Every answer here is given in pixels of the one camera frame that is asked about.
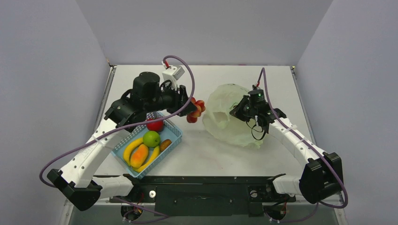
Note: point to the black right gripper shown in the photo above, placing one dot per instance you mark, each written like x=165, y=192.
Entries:
x=241, y=109

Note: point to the brown fake kiwi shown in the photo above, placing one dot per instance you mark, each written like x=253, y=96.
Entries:
x=165, y=144

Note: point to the green fake lime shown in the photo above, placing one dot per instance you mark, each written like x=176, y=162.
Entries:
x=151, y=139

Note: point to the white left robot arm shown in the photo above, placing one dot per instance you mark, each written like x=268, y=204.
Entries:
x=77, y=179

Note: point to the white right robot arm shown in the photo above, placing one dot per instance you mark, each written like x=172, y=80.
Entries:
x=322, y=174

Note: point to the red fake fruit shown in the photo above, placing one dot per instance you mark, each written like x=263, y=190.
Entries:
x=200, y=108

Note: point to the orange fake mango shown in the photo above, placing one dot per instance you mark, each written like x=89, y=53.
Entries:
x=139, y=156

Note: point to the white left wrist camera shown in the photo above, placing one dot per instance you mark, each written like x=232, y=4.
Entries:
x=171, y=75

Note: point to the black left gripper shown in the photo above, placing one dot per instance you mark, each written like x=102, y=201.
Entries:
x=180, y=106

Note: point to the light green plastic bag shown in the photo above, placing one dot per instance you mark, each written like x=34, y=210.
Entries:
x=220, y=124

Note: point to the light blue perforated basket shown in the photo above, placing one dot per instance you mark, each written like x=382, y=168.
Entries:
x=170, y=131

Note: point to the red fake tomato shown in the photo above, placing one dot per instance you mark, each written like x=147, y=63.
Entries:
x=156, y=126

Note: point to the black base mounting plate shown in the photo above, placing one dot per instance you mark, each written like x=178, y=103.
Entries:
x=207, y=195

